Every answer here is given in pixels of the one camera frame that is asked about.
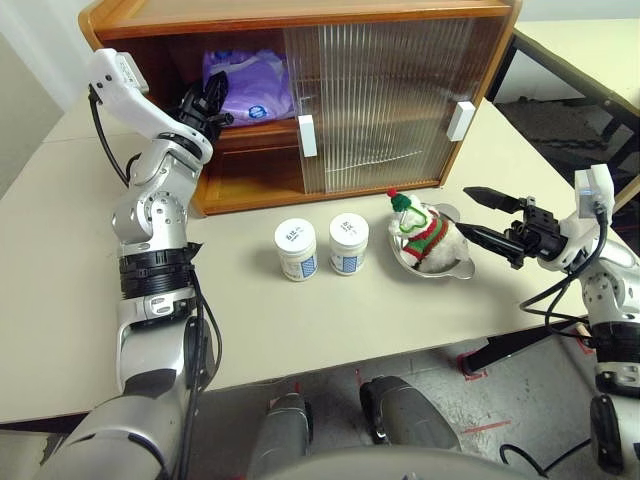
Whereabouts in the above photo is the purple soft package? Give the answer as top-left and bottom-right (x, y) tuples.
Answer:
(202, 48), (296, 128)

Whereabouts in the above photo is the black frame side table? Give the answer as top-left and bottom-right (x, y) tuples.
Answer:
(487, 18), (640, 214)

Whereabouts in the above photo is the white door handle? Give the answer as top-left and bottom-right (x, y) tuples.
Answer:
(297, 114), (320, 157)
(447, 101), (476, 143)

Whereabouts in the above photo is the metal bowl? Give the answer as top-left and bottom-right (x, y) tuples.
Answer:
(387, 202), (476, 281)

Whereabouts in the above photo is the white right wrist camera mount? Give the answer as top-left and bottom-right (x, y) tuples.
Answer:
(542, 164), (615, 274)

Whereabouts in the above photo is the white bottle blue label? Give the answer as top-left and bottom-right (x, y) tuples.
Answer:
(274, 219), (320, 284)
(328, 213), (371, 276)

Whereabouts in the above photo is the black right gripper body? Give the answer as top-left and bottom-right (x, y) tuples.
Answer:
(502, 195), (569, 261)

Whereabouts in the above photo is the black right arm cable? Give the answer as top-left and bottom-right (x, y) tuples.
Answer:
(518, 204), (615, 351)

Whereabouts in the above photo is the grey robot torso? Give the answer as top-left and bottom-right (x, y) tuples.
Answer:
(299, 442), (546, 480)

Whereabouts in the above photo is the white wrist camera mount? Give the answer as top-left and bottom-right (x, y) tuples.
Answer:
(88, 48), (215, 166)
(542, 164), (615, 274)

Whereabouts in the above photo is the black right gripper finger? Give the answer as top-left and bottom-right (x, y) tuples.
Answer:
(455, 223), (526, 270)
(463, 186), (521, 212)

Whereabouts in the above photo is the thin black loose cable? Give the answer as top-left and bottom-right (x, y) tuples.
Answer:
(499, 442), (549, 479)

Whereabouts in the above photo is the white plush toy red sweater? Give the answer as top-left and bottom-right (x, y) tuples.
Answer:
(387, 188), (469, 274)

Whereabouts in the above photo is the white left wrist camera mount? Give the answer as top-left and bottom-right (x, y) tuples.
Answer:
(88, 48), (215, 166)

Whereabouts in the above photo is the ribbed clear sliding door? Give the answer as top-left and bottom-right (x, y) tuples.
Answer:
(292, 18), (487, 192)
(283, 24), (476, 195)

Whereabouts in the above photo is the silver right robot leg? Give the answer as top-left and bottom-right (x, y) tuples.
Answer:
(359, 374), (464, 451)

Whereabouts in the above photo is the silver left robot leg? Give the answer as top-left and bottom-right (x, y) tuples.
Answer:
(247, 392), (314, 480)

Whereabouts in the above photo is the wooden cabinet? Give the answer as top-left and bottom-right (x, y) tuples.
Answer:
(77, 0), (525, 217)

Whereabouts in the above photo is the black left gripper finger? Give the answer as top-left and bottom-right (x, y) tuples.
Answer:
(203, 70), (229, 117)
(180, 84), (205, 119)

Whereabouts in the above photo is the silver robot leg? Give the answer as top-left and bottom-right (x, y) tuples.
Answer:
(247, 392), (314, 480)
(359, 374), (464, 451)

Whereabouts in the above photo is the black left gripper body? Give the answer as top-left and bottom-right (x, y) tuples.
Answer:
(177, 92), (235, 146)

